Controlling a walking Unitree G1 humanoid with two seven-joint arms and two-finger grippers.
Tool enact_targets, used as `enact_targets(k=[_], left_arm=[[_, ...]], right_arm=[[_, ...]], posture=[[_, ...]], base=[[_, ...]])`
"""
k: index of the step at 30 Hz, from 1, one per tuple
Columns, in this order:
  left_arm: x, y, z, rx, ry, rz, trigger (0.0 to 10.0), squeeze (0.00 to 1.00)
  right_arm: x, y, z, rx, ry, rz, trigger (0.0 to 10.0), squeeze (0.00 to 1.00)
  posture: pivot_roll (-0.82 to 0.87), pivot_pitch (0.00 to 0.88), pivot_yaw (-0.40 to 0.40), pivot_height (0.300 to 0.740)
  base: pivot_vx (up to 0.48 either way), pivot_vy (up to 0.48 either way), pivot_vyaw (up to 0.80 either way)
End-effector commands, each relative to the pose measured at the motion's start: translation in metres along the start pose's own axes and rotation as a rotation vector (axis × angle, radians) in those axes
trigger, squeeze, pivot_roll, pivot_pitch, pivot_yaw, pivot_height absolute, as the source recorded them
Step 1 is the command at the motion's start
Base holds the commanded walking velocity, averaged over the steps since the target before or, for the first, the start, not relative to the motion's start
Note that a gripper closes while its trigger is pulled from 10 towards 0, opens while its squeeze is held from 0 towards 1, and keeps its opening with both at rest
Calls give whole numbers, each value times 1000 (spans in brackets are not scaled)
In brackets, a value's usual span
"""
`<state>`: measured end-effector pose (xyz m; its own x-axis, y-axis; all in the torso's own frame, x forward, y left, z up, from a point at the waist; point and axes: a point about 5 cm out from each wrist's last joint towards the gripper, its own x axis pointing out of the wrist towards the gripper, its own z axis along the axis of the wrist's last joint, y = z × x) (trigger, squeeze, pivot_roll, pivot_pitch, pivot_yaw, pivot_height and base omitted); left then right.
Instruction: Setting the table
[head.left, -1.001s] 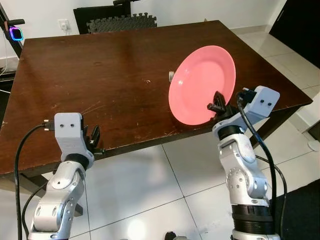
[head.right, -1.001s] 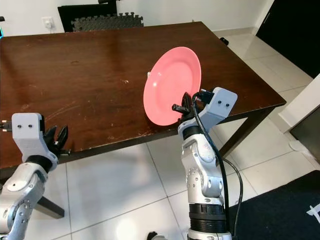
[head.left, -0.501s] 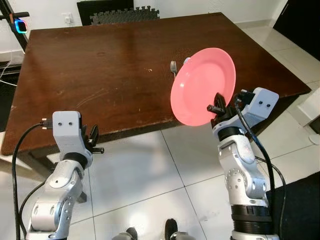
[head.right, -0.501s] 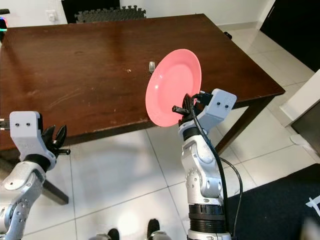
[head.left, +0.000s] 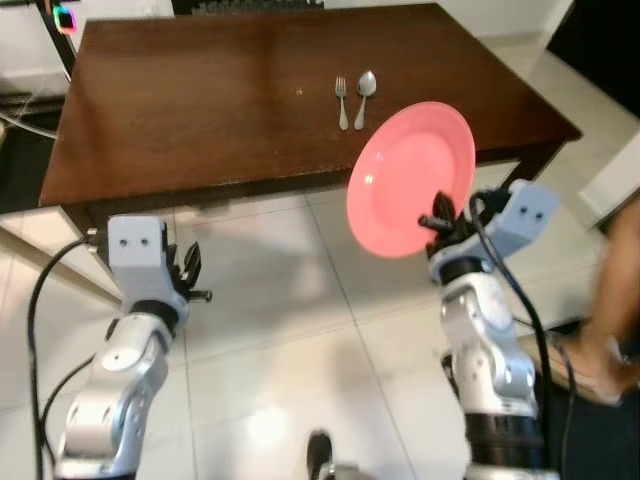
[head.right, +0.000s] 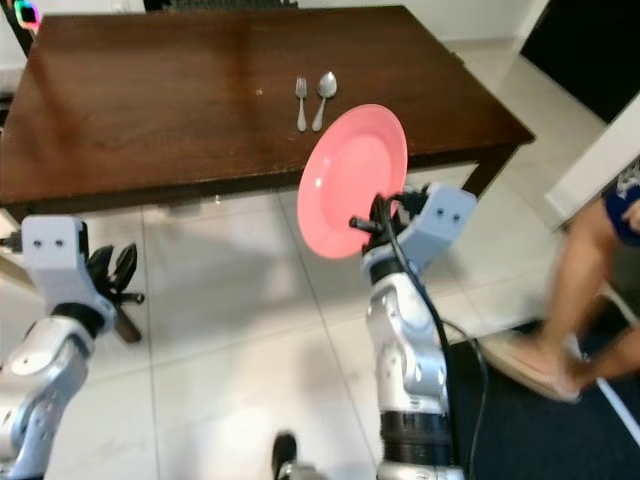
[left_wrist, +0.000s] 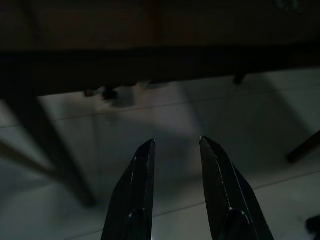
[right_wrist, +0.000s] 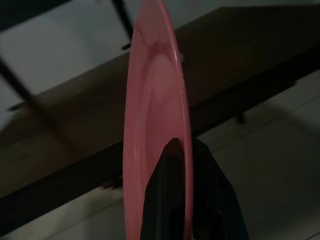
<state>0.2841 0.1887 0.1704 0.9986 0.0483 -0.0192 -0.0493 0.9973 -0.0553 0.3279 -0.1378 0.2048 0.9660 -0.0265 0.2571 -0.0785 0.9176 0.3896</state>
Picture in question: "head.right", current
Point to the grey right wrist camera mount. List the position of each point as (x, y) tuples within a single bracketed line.
[(445, 220)]

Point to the silver metal spoon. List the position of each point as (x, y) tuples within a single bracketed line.
[(327, 85)]

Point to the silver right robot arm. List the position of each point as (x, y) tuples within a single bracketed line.
[(405, 350)]

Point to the pink round plate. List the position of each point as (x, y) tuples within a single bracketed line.
[(345, 180)]

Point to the dark brown wooden table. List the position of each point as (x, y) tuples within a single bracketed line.
[(160, 110)]

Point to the person's bare leg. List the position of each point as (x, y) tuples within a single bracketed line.
[(585, 270)]

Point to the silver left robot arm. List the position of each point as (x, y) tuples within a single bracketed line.
[(40, 390)]

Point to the silver metal fork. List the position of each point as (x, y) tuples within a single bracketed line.
[(301, 108)]

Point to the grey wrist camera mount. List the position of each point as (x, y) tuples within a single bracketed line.
[(55, 258), (445, 220)]

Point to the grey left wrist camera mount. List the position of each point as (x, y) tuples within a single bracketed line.
[(55, 258)]

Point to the blue patterned shorts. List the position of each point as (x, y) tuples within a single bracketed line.
[(625, 205)]

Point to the small device with colourful lights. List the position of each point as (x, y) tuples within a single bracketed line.
[(27, 14)]

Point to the dark floor mat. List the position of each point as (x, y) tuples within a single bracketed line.
[(540, 440)]

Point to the black keyboard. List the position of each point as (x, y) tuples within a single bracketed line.
[(220, 5)]

